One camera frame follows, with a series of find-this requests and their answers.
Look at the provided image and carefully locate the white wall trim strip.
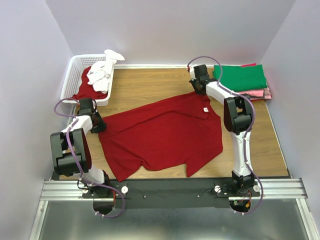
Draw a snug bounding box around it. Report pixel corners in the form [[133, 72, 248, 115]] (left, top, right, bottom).
[[114, 64, 187, 70]]

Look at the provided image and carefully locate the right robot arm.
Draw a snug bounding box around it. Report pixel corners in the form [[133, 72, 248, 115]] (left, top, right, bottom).
[[187, 64, 255, 196]]

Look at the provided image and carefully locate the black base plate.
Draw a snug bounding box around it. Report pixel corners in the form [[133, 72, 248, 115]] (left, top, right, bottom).
[[83, 177, 260, 214]]

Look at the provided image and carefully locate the folded green t-shirt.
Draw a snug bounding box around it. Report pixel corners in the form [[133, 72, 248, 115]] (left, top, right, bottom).
[[220, 64, 268, 92]]

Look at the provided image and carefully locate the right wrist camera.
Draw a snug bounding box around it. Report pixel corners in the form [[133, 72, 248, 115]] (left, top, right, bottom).
[[187, 64, 197, 80]]

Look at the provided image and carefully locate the white plastic laundry basket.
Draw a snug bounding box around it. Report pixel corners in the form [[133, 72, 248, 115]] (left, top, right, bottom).
[[60, 53, 115, 106]]

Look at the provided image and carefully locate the red t-shirt in basket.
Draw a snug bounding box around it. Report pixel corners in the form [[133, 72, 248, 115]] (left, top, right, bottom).
[[72, 66, 108, 100]]

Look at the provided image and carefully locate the folded mauve t-shirt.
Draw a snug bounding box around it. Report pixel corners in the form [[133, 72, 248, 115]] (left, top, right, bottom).
[[250, 95, 272, 101]]

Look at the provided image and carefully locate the dark red t-shirt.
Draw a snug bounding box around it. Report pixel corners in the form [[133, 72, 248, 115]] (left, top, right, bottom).
[[98, 92, 223, 181]]

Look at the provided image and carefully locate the white t-shirt in basket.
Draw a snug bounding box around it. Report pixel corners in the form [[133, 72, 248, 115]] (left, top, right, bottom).
[[86, 49, 125, 94]]

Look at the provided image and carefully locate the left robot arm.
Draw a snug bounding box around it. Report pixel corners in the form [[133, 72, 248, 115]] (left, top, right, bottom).
[[50, 98, 115, 198]]

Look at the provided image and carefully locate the folded magenta t-shirt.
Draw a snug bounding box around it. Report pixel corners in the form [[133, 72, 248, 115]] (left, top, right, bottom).
[[240, 63, 257, 68]]

